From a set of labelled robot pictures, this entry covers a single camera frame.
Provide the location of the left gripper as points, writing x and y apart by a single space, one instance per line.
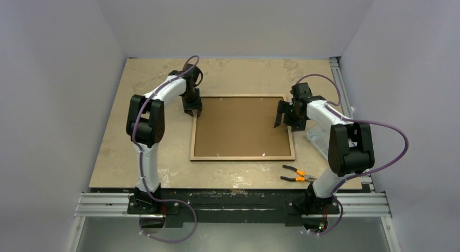
197 105

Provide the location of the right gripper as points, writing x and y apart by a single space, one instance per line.
289 111

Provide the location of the black wooden picture frame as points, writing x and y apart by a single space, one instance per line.
240 159

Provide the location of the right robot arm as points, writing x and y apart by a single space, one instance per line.
350 147

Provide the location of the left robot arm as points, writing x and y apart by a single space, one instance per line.
146 124

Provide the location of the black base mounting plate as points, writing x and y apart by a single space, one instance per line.
291 207

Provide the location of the aluminium rail right side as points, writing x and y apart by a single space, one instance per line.
353 78

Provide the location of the aluminium rail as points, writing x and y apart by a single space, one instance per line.
116 205
353 78

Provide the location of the orange handled pliers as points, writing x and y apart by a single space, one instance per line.
301 175

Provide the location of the aluminium rail front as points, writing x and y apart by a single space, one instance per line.
116 205

